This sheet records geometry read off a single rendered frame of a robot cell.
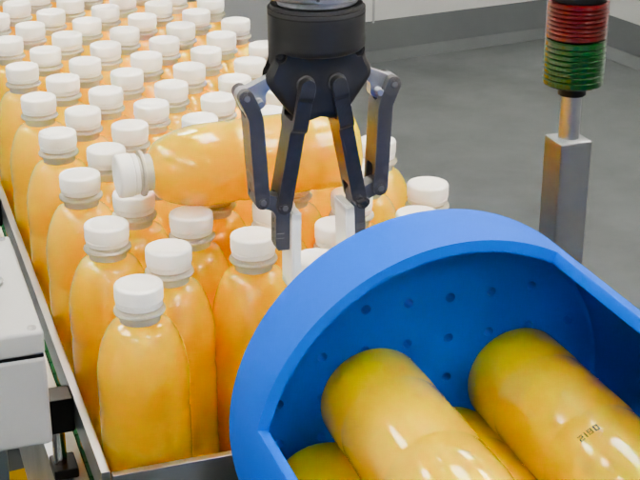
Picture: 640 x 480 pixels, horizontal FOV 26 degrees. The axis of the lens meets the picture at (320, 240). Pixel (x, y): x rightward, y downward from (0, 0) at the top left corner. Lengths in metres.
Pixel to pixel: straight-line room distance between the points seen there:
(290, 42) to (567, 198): 0.55
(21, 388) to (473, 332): 0.36
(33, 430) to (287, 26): 0.37
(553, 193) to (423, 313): 0.58
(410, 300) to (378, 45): 4.95
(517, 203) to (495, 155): 0.44
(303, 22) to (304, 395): 0.28
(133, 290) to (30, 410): 0.12
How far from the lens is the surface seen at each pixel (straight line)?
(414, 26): 5.97
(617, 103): 5.40
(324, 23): 1.03
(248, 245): 1.17
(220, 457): 1.14
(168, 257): 1.15
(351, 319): 0.94
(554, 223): 1.52
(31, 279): 1.46
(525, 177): 4.56
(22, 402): 1.11
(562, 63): 1.45
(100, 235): 1.20
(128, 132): 1.46
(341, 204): 1.12
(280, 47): 1.05
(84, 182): 1.32
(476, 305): 0.97
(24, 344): 1.08
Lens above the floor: 1.58
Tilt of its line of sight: 23 degrees down
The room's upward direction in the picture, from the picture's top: straight up
